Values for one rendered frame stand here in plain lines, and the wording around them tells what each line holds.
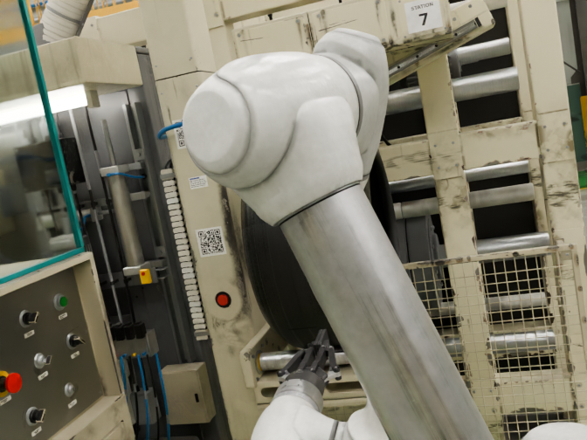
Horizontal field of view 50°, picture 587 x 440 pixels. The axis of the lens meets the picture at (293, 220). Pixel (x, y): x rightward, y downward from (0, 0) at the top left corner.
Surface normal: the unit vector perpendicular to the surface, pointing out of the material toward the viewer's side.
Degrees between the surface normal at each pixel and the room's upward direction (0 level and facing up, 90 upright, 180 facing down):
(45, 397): 90
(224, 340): 90
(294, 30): 90
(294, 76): 59
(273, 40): 90
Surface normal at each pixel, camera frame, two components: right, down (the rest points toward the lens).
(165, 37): -0.25, 0.18
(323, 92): 0.76, -0.25
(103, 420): 0.95, -0.15
